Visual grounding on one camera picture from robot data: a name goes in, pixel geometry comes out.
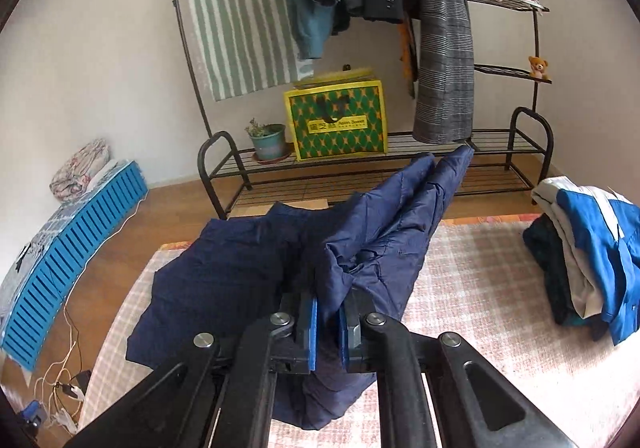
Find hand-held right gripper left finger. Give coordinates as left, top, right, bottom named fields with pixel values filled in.
left=65, top=295, right=319, bottom=448

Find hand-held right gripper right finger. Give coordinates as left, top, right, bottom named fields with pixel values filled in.
left=339, top=288, right=581, bottom=448

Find navy puffer jacket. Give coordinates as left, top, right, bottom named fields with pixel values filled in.
left=125, top=145, right=476, bottom=431

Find black metal clothes rack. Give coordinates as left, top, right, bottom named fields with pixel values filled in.
left=167, top=0, right=555, bottom=221

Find dark folded clothes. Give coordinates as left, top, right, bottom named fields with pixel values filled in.
left=523, top=215, right=603, bottom=329

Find pile of blue clothes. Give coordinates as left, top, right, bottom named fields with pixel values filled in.
left=531, top=176, right=640, bottom=347

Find pink plaid table blanket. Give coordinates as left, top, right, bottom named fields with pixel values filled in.
left=79, top=213, right=640, bottom=448

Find potted plant in teal pot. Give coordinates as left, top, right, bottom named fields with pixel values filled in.
left=244, top=118, right=289, bottom=164

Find green yellow box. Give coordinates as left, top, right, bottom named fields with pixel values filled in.
left=283, top=67, right=389, bottom=162

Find grey plaid coat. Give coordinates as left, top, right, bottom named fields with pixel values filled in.
left=410, top=0, right=475, bottom=145

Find folded floral quilt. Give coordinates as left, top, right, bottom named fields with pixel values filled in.
left=49, top=138, right=112, bottom=201

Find orange hanging scarf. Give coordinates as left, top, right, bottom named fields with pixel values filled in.
left=397, top=20, right=419, bottom=98

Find small blue device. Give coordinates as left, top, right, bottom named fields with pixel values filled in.
left=21, top=400, right=47, bottom=429

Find green striped white blanket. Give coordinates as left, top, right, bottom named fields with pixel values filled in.
left=179, top=0, right=315, bottom=103

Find white cable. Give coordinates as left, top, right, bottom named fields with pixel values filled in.
left=31, top=300, right=83, bottom=431

